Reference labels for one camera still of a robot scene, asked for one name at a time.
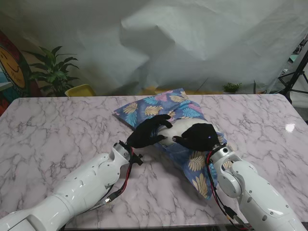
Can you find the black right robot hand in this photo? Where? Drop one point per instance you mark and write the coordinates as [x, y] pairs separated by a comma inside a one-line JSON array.
[[199, 137]]

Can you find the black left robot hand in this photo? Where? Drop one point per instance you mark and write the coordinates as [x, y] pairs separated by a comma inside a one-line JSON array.
[[146, 132]]

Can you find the white pillow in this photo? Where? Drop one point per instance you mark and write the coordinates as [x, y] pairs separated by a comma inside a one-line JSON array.
[[173, 130]]

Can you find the blue leaf-print pillowcase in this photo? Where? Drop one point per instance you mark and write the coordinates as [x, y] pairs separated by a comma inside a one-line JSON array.
[[154, 106]]

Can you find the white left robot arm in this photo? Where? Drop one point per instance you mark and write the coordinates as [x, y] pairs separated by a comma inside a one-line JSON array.
[[84, 185]]

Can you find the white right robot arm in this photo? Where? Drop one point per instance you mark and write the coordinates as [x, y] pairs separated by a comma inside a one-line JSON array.
[[245, 185]]

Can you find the yellow wooden bench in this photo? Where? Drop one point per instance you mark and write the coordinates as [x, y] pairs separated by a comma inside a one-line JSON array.
[[154, 90]]

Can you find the small green plant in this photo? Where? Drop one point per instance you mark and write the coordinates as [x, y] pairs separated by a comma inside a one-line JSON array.
[[231, 87]]

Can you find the yellow chair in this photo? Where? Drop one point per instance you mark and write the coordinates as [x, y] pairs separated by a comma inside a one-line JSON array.
[[80, 90]]

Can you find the white backdrop sheet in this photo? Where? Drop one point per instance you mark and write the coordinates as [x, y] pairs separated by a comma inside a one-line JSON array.
[[168, 48]]

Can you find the large green potted plant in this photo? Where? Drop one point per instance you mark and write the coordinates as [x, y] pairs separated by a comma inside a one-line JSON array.
[[54, 72]]

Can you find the black tripod stand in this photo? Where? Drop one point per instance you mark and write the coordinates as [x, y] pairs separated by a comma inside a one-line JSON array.
[[297, 74]]

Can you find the colourful smiley face mural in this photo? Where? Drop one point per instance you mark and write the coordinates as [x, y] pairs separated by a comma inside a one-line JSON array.
[[12, 69]]

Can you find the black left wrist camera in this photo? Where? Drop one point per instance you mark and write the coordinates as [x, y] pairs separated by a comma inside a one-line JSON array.
[[137, 158]]

